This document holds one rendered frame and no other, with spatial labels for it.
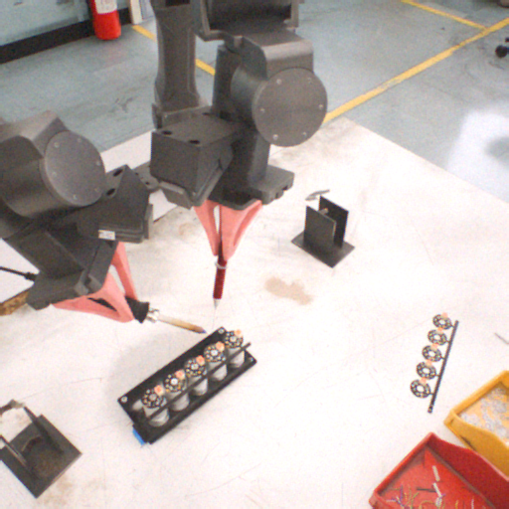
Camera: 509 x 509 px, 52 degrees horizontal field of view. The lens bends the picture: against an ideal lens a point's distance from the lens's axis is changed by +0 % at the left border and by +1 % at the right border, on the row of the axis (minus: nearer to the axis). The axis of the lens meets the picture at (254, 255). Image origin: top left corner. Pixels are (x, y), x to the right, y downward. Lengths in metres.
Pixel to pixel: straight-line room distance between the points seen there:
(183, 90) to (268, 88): 0.45
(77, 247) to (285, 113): 0.22
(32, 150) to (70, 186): 0.04
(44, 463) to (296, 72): 0.48
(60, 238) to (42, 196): 0.07
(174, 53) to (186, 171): 0.38
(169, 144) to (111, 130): 2.12
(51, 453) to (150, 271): 0.28
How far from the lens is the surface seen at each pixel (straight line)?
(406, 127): 2.54
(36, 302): 0.51
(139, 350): 0.69
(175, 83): 0.80
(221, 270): 0.54
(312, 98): 0.39
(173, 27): 0.72
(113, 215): 0.44
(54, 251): 0.47
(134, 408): 0.64
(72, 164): 0.41
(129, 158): 1.00
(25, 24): 3.28
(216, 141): 0.40
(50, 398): 0.69
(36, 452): 0.66
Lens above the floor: 1.32
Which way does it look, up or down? 47 degrees down
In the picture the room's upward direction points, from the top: straight up
